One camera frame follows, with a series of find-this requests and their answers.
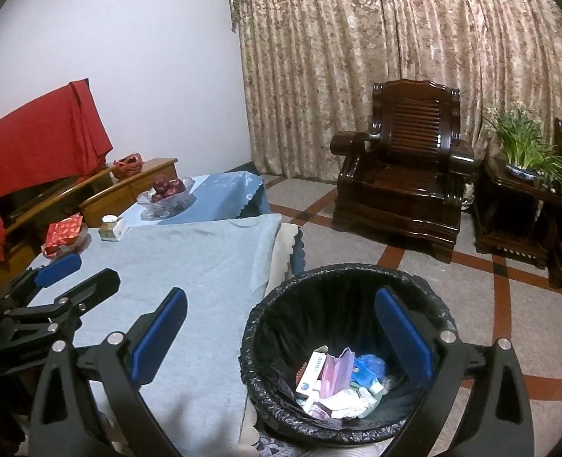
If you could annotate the dark wooden side table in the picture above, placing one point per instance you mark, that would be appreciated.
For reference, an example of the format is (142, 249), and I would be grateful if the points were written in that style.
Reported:
(504, 214)

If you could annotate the beige patterned curtain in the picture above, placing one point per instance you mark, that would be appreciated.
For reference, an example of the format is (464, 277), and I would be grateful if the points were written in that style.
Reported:
(333, 57)

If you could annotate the red patterned packet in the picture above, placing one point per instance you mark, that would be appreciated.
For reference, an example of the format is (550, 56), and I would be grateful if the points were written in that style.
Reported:
(64, 233)

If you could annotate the white tissue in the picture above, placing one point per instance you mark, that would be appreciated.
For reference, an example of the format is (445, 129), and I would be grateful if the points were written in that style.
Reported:
(350, 402)

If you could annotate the blue plastic bag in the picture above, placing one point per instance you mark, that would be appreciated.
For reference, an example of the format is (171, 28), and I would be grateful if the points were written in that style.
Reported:
(371, 366)

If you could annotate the glass dish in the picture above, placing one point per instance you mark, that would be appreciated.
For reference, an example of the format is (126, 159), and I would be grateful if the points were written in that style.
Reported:
(82, 243)

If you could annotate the black television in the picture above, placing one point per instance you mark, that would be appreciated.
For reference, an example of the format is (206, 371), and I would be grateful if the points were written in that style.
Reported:
(23, 200)

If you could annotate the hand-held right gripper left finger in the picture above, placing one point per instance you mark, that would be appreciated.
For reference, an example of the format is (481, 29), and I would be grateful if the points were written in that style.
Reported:
(159, 338)

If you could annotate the pink face mask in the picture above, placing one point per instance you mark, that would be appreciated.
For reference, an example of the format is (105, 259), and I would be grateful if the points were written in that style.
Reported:
(333, 373)
(321, 412)

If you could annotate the potted narcissus plant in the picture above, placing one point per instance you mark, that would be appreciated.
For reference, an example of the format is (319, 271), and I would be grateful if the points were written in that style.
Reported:
(523, 152)

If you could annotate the brown wooden cabinet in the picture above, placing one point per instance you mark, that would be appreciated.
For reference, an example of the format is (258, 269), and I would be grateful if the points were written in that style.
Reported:
(114, 197)

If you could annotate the blue tube with white cap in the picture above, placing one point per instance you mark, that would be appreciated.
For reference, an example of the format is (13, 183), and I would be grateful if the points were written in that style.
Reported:
(377, 385)

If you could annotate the floral cloth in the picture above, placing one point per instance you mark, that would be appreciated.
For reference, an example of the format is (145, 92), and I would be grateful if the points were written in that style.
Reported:
(269, 447)

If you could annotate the red net bag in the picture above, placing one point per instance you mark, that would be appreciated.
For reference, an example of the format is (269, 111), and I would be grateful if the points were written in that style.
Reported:
(127, 167)

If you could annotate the blue tablecloth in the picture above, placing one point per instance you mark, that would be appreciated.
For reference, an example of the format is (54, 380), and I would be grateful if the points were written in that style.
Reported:
(223, 190)

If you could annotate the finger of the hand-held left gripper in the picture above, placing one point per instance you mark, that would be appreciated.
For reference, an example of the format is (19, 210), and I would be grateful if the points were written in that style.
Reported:
(59, 269)
(90, 288)

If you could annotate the red cloth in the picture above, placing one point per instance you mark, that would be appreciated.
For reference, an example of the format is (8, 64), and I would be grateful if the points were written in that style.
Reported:
(38, 143)

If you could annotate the white tissue box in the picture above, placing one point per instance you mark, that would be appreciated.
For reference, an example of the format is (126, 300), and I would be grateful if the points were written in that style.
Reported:
(114, 231)

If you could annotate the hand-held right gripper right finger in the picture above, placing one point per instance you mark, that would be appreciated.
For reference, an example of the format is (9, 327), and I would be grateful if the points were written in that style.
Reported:
(404, 333)

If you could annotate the glass fruit bowl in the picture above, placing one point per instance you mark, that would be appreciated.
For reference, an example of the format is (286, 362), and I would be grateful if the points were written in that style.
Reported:
(164, 210)

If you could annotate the red apple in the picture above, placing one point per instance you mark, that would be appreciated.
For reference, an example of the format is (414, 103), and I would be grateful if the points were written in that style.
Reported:
(178, 185)
(161, 183)
(157, 197)

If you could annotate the cream scalloped cloth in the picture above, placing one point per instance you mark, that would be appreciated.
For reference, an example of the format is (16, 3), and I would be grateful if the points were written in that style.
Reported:
(283, 247)

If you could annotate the black lined trash bin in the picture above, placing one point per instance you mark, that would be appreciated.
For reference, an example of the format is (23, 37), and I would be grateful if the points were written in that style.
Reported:
(309, 314)

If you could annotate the white box with blue print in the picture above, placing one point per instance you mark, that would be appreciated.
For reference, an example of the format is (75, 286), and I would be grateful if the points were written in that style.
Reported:
(312, 371)

